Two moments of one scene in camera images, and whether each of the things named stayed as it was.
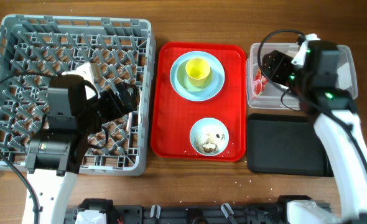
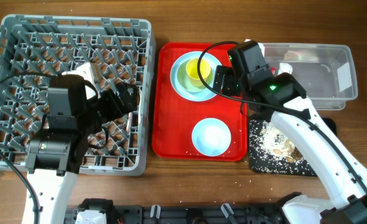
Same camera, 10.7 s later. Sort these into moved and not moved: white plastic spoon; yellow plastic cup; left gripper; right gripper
Moved: right gripper
Not moved: left gripper; yellow plastic cup; white plastic spoon
